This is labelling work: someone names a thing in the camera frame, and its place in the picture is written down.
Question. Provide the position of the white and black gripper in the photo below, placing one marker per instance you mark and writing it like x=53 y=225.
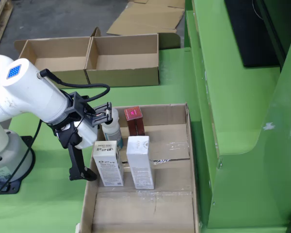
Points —
x=88 y=133

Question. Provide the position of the cow print hand cream box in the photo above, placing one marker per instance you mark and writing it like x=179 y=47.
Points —
x=108 y=165

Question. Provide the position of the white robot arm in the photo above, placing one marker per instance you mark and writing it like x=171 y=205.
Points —
x=26 y=97

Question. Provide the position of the white d'Alba box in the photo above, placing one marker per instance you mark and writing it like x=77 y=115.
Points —
x=140 y=165

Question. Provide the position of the dark red box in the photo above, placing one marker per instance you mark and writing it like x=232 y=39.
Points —
x=135 y=126

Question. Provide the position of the large cardboard tray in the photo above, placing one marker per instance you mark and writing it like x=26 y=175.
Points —
x=160 y=150

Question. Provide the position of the open cardboard box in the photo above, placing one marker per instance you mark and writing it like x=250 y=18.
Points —
x=53 y=63
x=126 y=60

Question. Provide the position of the flat cardboard sheet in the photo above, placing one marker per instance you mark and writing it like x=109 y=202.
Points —
x=145 y=17

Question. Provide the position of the white bottle with teal label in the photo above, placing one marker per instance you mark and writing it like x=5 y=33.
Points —
x=112 y=134

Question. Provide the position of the wooden pallet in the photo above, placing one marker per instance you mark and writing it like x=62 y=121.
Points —
x=0 y=19

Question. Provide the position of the green metal cabinet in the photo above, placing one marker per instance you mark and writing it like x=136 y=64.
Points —
x=232 y=97

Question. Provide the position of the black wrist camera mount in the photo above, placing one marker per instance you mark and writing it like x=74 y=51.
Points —
x=78 y=106

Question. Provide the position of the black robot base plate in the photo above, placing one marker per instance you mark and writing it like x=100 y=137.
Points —
x=14 y=188

